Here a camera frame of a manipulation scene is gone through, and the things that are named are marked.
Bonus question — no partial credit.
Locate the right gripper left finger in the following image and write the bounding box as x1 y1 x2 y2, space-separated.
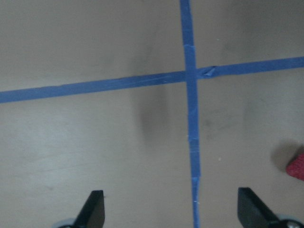
73 190 105 228

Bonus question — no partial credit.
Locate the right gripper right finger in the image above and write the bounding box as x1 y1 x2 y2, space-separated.
237 187 280 228

